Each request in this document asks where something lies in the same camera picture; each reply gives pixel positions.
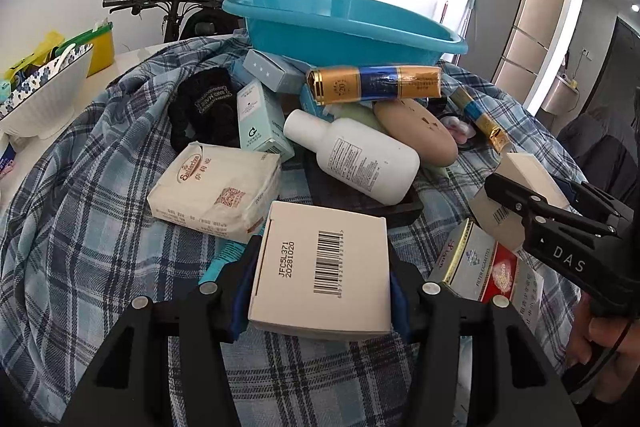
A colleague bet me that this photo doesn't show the teal white box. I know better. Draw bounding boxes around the teal white box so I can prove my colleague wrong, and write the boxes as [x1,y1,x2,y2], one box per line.
[236,79,296,164]

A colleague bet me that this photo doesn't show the blue plastic basin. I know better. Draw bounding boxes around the blue plastic basin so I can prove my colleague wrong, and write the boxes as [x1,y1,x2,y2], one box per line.
[221,0,469,68]

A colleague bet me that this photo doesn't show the person's right hand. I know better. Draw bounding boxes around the person's right hand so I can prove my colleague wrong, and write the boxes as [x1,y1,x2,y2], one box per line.
[567,294,640,383]

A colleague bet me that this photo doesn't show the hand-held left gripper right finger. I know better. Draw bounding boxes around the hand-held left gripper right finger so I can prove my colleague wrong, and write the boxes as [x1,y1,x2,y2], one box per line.
[387,247,583,427]

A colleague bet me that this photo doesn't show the black tray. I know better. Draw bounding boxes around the black tray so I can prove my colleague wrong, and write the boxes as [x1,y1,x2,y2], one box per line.
[300,147,425,230]

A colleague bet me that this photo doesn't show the large gold blue tube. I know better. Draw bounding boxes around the large gold blue tube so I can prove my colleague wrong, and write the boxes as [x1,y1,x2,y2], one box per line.
[306,64,443,108]

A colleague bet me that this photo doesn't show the pink hair accessory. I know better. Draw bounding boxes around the pink hair accessory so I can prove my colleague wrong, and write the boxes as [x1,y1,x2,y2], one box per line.
[446,114,476,145]

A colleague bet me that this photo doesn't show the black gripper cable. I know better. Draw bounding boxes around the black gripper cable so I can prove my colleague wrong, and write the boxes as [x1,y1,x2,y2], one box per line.
[565,314,633,400]

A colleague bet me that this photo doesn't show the dark glass door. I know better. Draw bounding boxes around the dark glass door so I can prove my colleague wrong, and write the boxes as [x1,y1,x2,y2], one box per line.
[585,17,640,128]

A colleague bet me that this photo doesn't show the black fabric hair band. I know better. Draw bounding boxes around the black fabric hair band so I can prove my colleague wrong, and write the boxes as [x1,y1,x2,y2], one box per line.
[167,69,242,152]

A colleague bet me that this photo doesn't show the white barcode box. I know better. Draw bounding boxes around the white barcode box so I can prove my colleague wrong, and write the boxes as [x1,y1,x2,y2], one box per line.
[247,200,393,340]

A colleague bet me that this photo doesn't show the light blue starred box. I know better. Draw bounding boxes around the light blue starred box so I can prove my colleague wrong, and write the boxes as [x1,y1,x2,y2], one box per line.
[243,49,313,94]

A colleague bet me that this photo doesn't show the black bicycle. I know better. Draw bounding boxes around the black bicycle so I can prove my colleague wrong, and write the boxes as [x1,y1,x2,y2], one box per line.
[102,0,246,42]

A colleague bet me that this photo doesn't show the white soft tissue pack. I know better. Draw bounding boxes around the white soft tissue pack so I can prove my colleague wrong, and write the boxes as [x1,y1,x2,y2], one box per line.
[147,141,282,244]

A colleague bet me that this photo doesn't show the white blue floral bowl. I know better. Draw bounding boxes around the white blue floral bowl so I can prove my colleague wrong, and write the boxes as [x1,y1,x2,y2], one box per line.
[0,43,96,140]

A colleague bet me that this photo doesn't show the red white cigarette pack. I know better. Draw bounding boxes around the red white cigarette pack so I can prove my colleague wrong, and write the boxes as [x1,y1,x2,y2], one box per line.
[427,218,546,323]

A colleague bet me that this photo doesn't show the yellow plastic bag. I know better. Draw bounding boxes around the yellow plastic bag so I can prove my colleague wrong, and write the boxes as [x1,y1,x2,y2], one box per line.
[4,31,66,82]

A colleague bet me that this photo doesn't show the white plastic bottle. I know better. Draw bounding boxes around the white plastic bottle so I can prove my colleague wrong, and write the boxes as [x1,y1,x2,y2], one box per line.
[283,109,421,206]

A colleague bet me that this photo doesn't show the cream box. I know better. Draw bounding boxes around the cream box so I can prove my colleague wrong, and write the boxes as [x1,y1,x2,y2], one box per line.
[470,152,571,253]

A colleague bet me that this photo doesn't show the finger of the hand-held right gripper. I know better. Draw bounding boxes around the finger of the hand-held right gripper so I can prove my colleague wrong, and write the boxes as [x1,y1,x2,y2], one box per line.
[484,173,617,253]
[567,181,637,228]

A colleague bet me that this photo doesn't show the white wash basin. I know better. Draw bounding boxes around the white wash basin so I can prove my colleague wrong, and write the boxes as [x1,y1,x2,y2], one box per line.
[540,74,581,115]

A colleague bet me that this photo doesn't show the tan round compact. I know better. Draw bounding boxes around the tan round compact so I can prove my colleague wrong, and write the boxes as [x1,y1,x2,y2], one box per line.
[372,98,459,166]

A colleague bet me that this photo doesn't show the blue plaid shirt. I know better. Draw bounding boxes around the blue plaid shirt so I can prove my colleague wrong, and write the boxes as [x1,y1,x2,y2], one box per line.
[0,34,596,427]

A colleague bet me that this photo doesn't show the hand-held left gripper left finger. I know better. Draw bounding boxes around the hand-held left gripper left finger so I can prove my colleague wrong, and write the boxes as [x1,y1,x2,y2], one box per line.
[60,234,266,427]

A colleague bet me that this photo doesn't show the gold grey refrigerator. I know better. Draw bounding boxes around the gold grey refrigerator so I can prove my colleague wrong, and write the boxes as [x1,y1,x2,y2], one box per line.
[462,0,572,110]

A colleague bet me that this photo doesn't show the teal comb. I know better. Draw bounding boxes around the teal comb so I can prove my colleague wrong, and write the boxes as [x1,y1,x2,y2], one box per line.
[197,234,263,288]

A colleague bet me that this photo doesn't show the small gold blue tube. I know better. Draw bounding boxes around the small gold blue tube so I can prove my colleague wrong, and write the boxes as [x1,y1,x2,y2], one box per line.
[448,86,511,154]

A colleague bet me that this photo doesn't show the yellow green-rimmed bucket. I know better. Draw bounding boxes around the yellow green-rimmed bucket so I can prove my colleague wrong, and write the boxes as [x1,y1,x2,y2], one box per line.
[54,21,116,78]

